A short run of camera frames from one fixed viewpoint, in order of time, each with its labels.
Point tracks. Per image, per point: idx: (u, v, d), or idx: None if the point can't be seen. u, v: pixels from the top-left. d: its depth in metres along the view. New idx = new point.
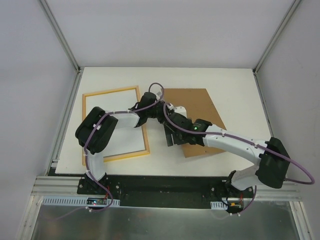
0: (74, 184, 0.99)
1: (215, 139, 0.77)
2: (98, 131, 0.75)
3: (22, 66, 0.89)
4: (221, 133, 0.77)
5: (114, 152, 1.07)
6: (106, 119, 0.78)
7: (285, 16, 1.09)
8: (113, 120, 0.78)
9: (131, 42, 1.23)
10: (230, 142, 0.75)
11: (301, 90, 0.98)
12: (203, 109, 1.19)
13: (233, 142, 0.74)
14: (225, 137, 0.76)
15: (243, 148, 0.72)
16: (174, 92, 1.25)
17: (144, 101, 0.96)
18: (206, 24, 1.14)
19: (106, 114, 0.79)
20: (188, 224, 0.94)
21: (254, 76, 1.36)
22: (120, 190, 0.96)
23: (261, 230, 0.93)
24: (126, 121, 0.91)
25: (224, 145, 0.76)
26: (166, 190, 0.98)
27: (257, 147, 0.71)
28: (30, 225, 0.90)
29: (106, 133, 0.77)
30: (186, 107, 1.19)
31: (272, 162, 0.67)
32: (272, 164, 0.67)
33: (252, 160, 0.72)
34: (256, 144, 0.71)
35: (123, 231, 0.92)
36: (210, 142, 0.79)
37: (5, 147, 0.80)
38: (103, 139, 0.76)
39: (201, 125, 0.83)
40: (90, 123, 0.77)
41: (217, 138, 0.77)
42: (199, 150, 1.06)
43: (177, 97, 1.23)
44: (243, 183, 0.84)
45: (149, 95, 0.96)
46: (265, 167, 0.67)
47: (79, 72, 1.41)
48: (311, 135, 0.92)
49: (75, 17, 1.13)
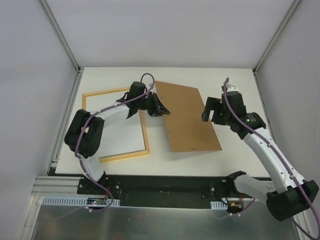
0: (74, 184, 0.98)
1: (259, 143, 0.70)
2: (86, 136, 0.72)
3: (22, 65, 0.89)
4: (269, 142, 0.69)
5: (114, 152, 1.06)
6: (93, 120, 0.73)
7: (285, 16, 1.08)
8: (100, 121, 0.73)
9: (131, 42, 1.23)
10: (271, 155, 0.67)
11: (302, 90, 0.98)
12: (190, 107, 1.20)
13: (274, 159, 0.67)
14: (270, 148, 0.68)
15: (278, 171, 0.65)
16: (164, 86, 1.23)
17: (134, 91, 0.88)
18: (206, 24, 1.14)
19: (91, 116, 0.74)
20: (188, 223, 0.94)
21: (254, 76, 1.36)
22: (120, 191, 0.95)
23: (261, 231, 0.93)
24: (115, 116, 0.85)
25: (263, 152, 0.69)
26: (166, 190, 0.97)
27: (292, 179, 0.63)
28: (30, 225, 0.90)
29: (95, 135, 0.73)
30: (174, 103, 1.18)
31: (294, 202, 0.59)
32: (291, 205, 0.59)
33: (275, 183, 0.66)
34: (294, 175, 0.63)
35: (123, 231, 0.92)
36: (252, 140, 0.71)
37: (5, 147, 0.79)
38: (94, 142, 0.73)
39: (254, 122, 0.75)
40: (76, 128, 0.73)
41: (262, 143, 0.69)
42: (186, 146, 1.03)
43: (167, 91, 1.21)
44: (246, 189, 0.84)
45: (139, 84, 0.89)
46: (282, 201, 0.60)
47: (79, 72, 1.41)
48: (311, 135, 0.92)
49: (75, 18, 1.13)
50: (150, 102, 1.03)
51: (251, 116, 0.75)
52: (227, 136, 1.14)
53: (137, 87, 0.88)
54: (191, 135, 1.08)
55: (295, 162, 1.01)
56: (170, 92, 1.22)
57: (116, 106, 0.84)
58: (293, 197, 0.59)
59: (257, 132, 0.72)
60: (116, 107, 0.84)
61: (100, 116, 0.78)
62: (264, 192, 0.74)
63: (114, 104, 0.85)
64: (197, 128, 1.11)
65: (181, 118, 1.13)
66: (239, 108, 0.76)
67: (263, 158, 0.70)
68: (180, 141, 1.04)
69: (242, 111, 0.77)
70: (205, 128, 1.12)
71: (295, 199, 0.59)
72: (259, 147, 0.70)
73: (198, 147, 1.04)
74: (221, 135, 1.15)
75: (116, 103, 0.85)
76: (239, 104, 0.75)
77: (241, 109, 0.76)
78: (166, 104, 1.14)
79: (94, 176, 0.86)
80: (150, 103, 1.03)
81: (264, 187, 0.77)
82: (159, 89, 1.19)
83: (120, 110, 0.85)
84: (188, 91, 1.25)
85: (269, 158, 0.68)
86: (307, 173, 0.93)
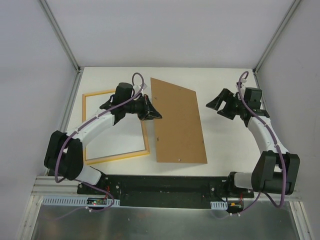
0: (74, 184, 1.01)
1: (257, 123, 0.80)
2: (65, 161, 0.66)
3: (21, 66, 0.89)
4: (265, 123, 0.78)
5: (114, 152, 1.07)
6: (71, 142, 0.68)
7: (285, 16, 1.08)
8: (78, 142, 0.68)
9: (131, 42, 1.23)
10: (263, 130, 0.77)
11: (302, 90, 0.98)
12: (184, 113, 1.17)
13: (266, 133, 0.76)
14: (265, 128, 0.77)
15: (265, 141, 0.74)
16: (158, 87, 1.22)
17: (120, 93, 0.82)
18: (206, 24, 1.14)
19: (67, 139, 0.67)
20: (188, 223, 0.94)
21: (254, 76, 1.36)
22: (120, 190, 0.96)
23: (261, 231, 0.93)
24: (99, 128, 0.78)
25: (258, 130, 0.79)
26: (166, 190, 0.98)
27: (275, 146, 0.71)
28: (30, 225, 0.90)
29: (75, 158, 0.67)
30: (168, 107, 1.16)
31: (271, 163, 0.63)
32: (270, 165, 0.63)
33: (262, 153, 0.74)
34: (278, 143, 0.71)
35: (123, 231, 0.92)
36: (252, 122, 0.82)
37: (5, 146, 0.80)
38: (74, 166, 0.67)
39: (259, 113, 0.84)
40: (53, 152, 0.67)
41: (259, 124, 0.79)
42: (173, 157, 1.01)
43: (161, 93, 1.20)
44: (240, 180, 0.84)
45: (125, 86, 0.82)
46: (261, 162, 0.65)
47: (79, 72, 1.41)
48: (311, 135, 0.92)
49: (75, 18, 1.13)
50: (139, 104, 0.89)
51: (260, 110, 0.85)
52: (227, 135, 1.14)
53: (122, 89, 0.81)
54: (179, 144, 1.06)
55: None
56: (164, 95, 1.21)
57: (98, 117, 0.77)
58: (272, 157, 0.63)
59: (259, 116, 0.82)
60: (98, 118, 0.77)
61: (78, 135, 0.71)
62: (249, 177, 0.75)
63: (96, 115, 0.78)
64: (186, 137, 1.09)
65: (171, 124, 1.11)
66: (254, 102, 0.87)
67: (258, 136, 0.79)
68: (167, 151, 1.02)
69: (256, 105, 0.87)
70: (194, 137, 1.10)
71: (273, 160, 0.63)
72: (256, 127, 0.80)
73: (185, 158, 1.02)
74: (221, 135, 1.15)
75: (98, 114, 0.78)
76: (255, 98, 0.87)
77: (256, 103, 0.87)
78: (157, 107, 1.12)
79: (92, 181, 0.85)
80: (140, 106, 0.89)
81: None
82: (153, 90, 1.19)
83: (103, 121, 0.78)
84: (183, 95, 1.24)
85: (261, 133, 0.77)
86: (307, 173, 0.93)
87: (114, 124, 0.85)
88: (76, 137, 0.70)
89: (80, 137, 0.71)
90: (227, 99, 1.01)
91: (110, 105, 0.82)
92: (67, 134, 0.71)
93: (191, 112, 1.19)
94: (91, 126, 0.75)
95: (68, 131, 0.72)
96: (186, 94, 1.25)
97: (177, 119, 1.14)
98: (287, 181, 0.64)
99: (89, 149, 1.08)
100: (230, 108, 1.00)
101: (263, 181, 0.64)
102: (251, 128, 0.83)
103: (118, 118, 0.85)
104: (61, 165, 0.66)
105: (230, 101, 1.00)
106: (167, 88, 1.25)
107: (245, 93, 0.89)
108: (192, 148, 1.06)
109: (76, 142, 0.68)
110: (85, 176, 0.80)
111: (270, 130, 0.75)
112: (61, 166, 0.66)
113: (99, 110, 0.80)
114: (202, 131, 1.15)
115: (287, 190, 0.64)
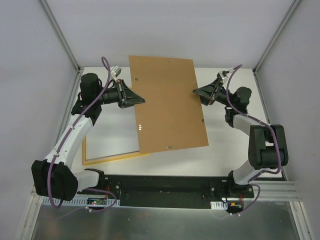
0: None
1: (241, 117, 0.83)
2: (56, 185, 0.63)
3: (22, 66, 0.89)
4: (246, 115, 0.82)
5: (114, 152, 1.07)
6: (56, 166, 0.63)
7: (285, 16, 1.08)
8: (63, 167, 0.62)
9: (131, 41, 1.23)
10: (246, 119, 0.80)
11: (302, 90, 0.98)
12: (176, 91, 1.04)
13: (249, 120, 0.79)
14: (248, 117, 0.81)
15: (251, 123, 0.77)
16: (142, 62, 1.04)
17: (87, 90, 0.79)
18: (206, 24, 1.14)
19: (50, 166, 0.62)
20: (188, 223, 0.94)
21: (254, 76, 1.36)
22: (120, 190, 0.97)
23: (261, 230, 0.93)
24: (80, 135, 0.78)
25: (242, 121, 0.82)
26: (166, 190, 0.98)
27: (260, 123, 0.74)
28: (30, 225, 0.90)
29: (65, 183, 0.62)
30: (155, 86, 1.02)
31: (260, 133, 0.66)
32: (260, 136, 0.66)
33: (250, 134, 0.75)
34: (260, 121, 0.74)
35: (123, 231, 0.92)
36: (236, 118, 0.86)
37: (5, 146, 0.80)
38: (68, 188, 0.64)
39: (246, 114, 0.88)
40: (41, 181, 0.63)
41: (242, 117, 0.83)
42: (160, 146, 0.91)
43: (145, 70, 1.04)
44: (240, 176, 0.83)
45: (87, 81, 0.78)
46: (251, 137, 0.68)
47: (79, 72, 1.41)
48: (311, 135, 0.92)
49: (75, 19, 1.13)
50: (113, 93, 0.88)
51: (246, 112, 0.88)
52: (227, 135, 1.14)
53: (88, 86, 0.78)
54: (169, 128, 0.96)
55: (295, 162, 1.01)
56: (149, 69, 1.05)
57: (73, 128, 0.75)
58: (259, 129, 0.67)
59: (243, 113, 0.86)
60: (74, 128, 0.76)
61: (60, 157, 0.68)
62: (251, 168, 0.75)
63: (70, 125, 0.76)
64: (178, 121, 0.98)
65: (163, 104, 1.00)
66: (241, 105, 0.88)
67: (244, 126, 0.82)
68: (152, 138, 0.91)
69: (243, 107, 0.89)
70: (188, 119, 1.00)
71: (261, 132, 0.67)
72: (240, 119, 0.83)
73: (175, 146, 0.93)
74: (220, 133, 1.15)
75: (72, 124, 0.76)
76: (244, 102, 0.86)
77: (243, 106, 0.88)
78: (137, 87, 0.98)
79: (90, 184, 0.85)
80: (114, 95, 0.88)
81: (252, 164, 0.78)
82: (133, 67, 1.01)
83: (80, 128, 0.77)
84: (177, 68, 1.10)
85: (245, 122, 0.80)
86: (307, 173, 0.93)
87: (93, 124, 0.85)
88: (58, 161, 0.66)
89: (63, 159, 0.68)
90: (218, 89, 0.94)
91: (81, 108, 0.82)
92: (48, 160, 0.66)
93: (186, 87, 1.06)
94: (70, 139, 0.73)
95: (48, 156, 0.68)
96: (179, 66, 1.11)
97: (166, 99, 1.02)
98: (279, 148, 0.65)
99: (89, 148, 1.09)
100: (218, 98, 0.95)
101: (259, 154, 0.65)
102: (237, 124, 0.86)
103: (95, 116, 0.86)
104: (54, 190, 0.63)
105: (219, 91, 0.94)
106: (152, 61, 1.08)
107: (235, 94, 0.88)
108: (189, 131, 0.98)
109: (61, 166, 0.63)
110: (84, 184, 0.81)
111: (252, 117, 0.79)
112: (55, 190, 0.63)
113: (72, 117, 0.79)
114: (200, 110, 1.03)
115: (282, 161, 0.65)
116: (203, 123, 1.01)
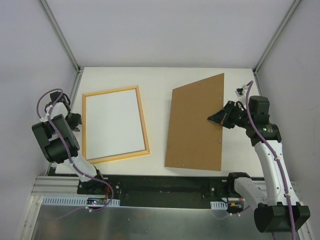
0: (74, 184, 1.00)
1: (267, 155, 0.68)
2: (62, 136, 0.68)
3: (21, 66, 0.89)
4: (276, 155, 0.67)
5: (114, 152, 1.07)
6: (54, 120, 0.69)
7: (285, 16, 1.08)
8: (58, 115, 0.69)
9: (131, 41, 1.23)
10: (272, 165, 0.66)
11: (303, 90, 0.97)
12: (199, 114, 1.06)
13: (274, 176, 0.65)
14: (275, 162, 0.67)
15: (274, 185, 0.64)
16: (183, 91, 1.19)
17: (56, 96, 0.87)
18: (206, 25, 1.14)
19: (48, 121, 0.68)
20: (188, 223, 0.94)
21: (254, 76, 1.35)
22: (120, 190, 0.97)
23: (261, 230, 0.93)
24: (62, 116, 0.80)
25: (266, 162, 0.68)
26: (166, 190, 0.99)
27: (285, 197, 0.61)
28: (30, 225, 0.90)
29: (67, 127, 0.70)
30: (186, 110, 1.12)
31: (277, 220, 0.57)
32: (274, 221, 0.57)
33: (269, 196, 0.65)
34: (289, 194, 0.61)
35: (123, 231, 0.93)
36: (260, 148, 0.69)
37: (5, 146, 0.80)
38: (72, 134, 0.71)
39: (270, 133, 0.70)
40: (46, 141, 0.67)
41: (269, 154, 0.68)
42: (177, 162, 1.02)
43: (183, 97, 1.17)
44: (239, 188, 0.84)
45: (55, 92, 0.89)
46: (266, 213, 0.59)
47: (79, 72, 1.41)
48: (310, 135, 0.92)
49: (75, 20, 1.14)
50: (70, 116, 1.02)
51: (269, 126, 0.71)
52: (227, 136, 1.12)
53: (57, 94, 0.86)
54: (189, 148, 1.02)
55: (295, 162, 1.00)
56: (186, 94, 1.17)
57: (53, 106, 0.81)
58: (277, 215, 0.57)
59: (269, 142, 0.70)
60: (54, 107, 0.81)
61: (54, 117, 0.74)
62: (252, 194, 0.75)
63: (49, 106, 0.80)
64: (198, 142, 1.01)
65: (183, 121, 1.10)
66: (262, 116, 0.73)
67: (264, 168, 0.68)
68: (175, 154, 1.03)
69: (264, 120, 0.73)
70: (206, 140, 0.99)
71: (279, 217, 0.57)
72: (265, 157, 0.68)
73: (190, 164, 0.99)
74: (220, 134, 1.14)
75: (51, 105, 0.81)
76: (262, 111, 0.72)
77: (264, 117, 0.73)
78: (174, 114, 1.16)
79: (93, 174, 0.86)
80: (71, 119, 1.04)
81: (259, 196, 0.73)
82: (174, 97, 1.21)
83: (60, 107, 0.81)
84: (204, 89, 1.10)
85: (269, 168, 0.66)
86: (307, 172, 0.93)
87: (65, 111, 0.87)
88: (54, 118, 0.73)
89: None
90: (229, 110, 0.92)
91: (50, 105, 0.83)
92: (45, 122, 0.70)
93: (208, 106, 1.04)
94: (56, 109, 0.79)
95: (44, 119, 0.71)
96: (207, 84, 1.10)
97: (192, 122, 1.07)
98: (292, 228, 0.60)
99: (89, 148, 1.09)
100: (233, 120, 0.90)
101: (266, 229, 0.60)
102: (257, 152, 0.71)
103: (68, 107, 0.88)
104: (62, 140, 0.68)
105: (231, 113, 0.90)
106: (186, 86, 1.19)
107: (250, 105, 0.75)
108: (204, 151, 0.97)
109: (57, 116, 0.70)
110: (86, 168, 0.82)
111: (282, 174, 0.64)
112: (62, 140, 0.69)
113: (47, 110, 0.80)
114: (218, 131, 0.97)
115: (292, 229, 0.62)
116: (220, 144, 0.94)
